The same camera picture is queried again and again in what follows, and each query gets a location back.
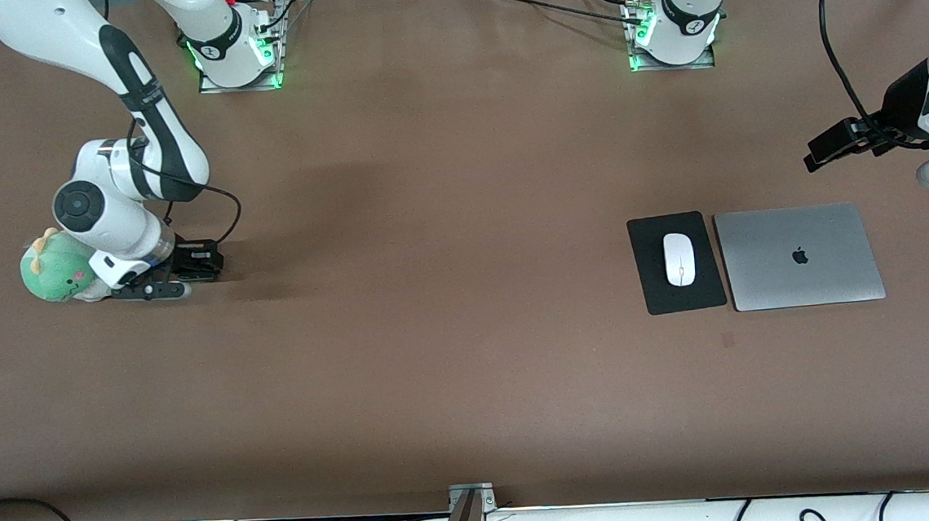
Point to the white computer mouse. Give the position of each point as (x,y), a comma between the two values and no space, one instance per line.
(679,259)

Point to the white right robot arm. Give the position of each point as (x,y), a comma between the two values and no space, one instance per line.
(93,209)

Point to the black mouse pad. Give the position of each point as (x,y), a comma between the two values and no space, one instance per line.
(650,280)

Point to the green dinosaur plush toy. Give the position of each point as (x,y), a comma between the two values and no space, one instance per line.
(52,273)

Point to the silver laptop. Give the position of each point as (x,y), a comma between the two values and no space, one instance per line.
(799,257)

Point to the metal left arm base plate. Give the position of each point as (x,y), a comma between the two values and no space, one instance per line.
(704,59)

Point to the aluminium table edge bracket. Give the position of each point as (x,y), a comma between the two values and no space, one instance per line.
(469,505)

